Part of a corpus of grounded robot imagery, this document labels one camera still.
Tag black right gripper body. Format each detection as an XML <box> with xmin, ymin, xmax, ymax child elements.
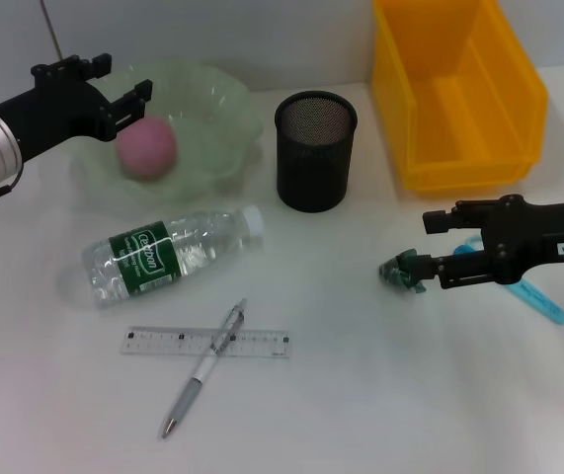
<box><xmin>481</xmin><ymin>194</ymin><xmax>564</xmax><ymax>287</ymax></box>

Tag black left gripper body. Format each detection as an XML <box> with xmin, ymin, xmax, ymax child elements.
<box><xmin>0</xmin><ymin>70</ymin><xmax>116</xmax><ymax>163</ymax></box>

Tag pink peach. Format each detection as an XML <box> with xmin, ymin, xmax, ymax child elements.
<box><xmin>115</xmin><ymin>116</ymin><xmax>181</xmax><ymax>182</ymax></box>

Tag green plastic wrapper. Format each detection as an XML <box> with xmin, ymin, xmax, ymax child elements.
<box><xmin>378</xmin><ymin>246</ymin><xmax>429</xmax><ymax>296</ymax></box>

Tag clear green-label water bottle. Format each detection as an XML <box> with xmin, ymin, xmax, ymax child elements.
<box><xmin>81</xmin><ymin>205</ymin><xmax>266</xmax><ymax>310</ymax></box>

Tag blue sheathed scissors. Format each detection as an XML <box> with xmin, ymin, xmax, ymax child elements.
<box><xmin>451</xmin><ymin>234</ymin><xmax>564</xmax><ymax>328</ymax></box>

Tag pale green glass fruit bowl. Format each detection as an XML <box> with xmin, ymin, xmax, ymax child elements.
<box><xmin>61</xmin><ymin>58</ymin><xmax>266</xmax><ymax>202</ymax></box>

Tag black mesh pen holder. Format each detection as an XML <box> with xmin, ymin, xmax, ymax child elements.
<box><xmin>274</xmin><ymin>90</ymin><xmax>359</xmax><ymax>214</ymax></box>

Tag clear plastic ruler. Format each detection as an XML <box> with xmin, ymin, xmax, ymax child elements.
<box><xmin>121</xmin><ymin>325</ymin><xmax>293</xmax><ymax>359</ymax></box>

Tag grey white ballpoint pen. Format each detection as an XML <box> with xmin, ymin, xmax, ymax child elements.
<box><xmin>158</xmin><ymin>297</ymin><xmax>250</xmax><ymax>440</ymax></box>

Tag yellow plastic bin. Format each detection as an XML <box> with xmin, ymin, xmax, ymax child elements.
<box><xmin>370</xmin><ymin>0</ymin><xmax>550</xmax><ymax>196</ymax></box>

